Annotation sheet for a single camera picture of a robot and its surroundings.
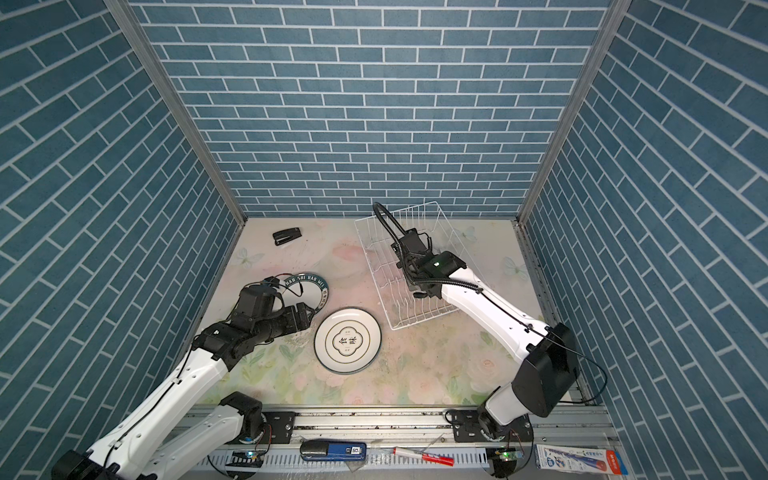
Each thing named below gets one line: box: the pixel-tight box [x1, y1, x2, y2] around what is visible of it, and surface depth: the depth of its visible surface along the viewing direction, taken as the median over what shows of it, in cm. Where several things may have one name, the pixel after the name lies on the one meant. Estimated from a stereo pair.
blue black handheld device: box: [300, 439, 367, 461], surface depth 69 cm
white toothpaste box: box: [535, 444, 629, 475], surface depth 70 cm
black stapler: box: [272, 227, 302, 246], surface depth 115 cm
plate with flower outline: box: [314, 307, 383, 375], surface depth 88 cm
